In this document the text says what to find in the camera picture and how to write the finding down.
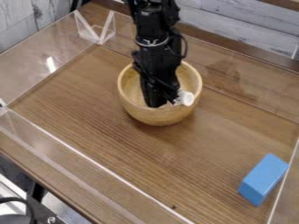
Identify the brown wooden bowl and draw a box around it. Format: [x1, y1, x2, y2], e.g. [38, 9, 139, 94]
[117, 61, 203, 126]

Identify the blue rectangular block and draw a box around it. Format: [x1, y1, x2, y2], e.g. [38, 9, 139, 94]
[238, 154, 289, 207]

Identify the clear acrylic corner bracket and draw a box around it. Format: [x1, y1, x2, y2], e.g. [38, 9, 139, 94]
[74, 10, 117, 46]

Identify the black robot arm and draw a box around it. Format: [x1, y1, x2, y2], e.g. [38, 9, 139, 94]
[125, 0, 186, 108]

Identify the green Expo marker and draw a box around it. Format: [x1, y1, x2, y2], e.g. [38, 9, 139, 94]
[174, 90, 195, 107]

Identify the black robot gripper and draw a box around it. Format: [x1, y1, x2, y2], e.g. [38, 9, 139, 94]
[133, 40, 183, 108]

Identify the black cable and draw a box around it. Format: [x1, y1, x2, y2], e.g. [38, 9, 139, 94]
[0, 197, 36, 224]

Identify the black metal stand base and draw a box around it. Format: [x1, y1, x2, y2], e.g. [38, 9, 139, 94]
[26, 198, 67, 224]

